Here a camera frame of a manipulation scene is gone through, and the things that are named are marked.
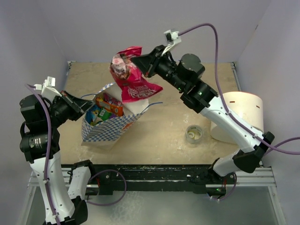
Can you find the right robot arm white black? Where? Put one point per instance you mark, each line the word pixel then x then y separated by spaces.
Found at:
pixel 197 95

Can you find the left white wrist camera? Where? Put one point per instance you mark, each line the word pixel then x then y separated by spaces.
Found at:
pixel 48 89

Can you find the white cylindrical paper lamp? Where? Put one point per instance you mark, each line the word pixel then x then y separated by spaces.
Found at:
pixel 246 105

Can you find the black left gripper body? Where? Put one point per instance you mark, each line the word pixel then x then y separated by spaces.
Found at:
pixel 71 111

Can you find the red Real chips bag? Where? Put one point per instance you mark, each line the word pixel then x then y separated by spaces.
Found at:
pixel 129 77

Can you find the blue checkered paper bag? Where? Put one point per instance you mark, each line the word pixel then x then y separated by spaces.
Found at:
pixel 105 134

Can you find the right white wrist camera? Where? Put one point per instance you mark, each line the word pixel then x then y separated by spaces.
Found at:
pixel 172 39

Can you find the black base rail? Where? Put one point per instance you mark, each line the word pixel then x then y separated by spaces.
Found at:
pixel 197 179

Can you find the blue colourful snack bag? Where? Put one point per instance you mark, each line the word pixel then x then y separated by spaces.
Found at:
pixel 92 115

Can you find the green snack pack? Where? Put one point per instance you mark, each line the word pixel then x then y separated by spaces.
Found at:
pixel 100 115

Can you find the aluminium frame rails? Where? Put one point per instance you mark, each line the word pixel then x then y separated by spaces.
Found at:
pixel 158 138

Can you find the orange snack box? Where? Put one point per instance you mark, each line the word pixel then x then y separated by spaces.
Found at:
pixel 111 104

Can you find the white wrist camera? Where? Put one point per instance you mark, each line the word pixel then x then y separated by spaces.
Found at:
pixel 48 89
pixel 172 39

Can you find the clear tape roll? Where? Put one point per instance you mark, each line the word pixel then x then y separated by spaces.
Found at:
pixel 193 134

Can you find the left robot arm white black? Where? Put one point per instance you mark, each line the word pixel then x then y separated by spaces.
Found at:
pixel 40 146

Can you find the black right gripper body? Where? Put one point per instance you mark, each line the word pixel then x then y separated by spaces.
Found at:
pixel 158 50

